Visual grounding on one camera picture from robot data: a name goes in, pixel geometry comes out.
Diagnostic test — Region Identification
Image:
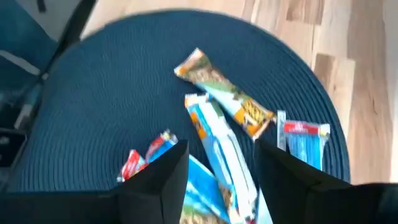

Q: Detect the yellow pale-blue granola bar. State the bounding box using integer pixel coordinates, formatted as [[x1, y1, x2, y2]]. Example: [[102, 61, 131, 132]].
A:
[[184, 92, 259, 223], [174, 47, 277, 140]]

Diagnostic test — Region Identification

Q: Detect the round dark woven placemat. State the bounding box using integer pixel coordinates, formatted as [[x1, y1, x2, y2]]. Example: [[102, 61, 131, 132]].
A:
[[6, 9, 352, 195]]

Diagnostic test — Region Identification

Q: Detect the red green granola bar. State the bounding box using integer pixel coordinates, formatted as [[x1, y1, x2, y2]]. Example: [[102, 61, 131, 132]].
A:
[[116, 149, 149, 184]]

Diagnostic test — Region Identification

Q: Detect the white silver granola bar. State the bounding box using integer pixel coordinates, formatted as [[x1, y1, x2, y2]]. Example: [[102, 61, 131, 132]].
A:
[[276, 110, 287, 152]]

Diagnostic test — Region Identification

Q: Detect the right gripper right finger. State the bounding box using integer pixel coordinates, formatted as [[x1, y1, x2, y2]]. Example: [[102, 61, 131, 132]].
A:
[[254, 139, 352, 224]]

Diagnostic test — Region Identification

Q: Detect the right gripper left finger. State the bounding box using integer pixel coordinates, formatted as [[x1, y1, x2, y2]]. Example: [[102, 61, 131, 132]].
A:
[[116, 139, 190, 224]]

